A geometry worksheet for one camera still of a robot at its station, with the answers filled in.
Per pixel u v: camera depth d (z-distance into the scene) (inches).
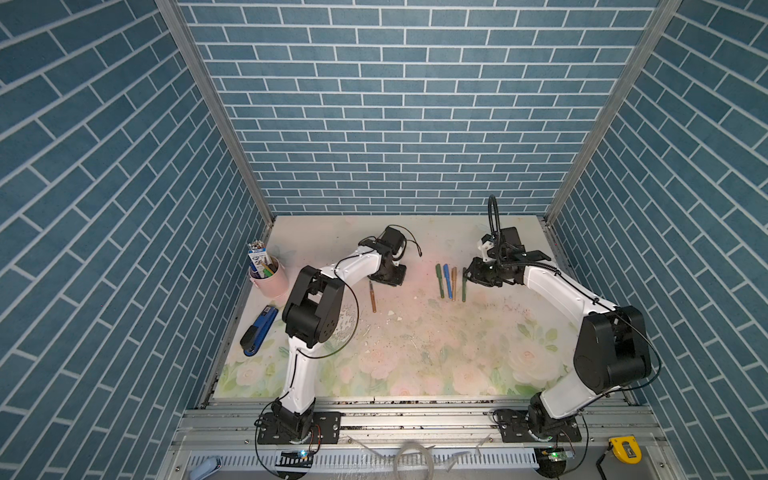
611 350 17.9
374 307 37.8
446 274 41.2
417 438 29.0
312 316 21.4
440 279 40.3
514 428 28.9
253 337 34.2
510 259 27.0
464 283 39.9
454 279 40.1
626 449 27.3
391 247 31.5
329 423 29.1
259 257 34.1
